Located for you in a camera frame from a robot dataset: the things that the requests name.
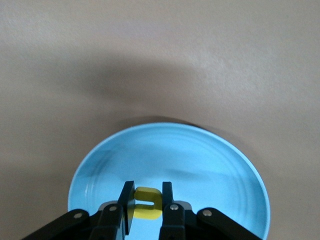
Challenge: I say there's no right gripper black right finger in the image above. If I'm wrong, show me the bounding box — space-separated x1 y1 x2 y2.
159 181 261 240

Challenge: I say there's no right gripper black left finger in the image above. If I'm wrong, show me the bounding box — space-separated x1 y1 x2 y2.
22 181 136 240

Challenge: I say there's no yellow letter u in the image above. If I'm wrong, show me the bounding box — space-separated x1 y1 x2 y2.
134 186 163 220

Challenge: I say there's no blue plate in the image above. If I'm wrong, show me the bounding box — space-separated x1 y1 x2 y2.
67 122 271 240

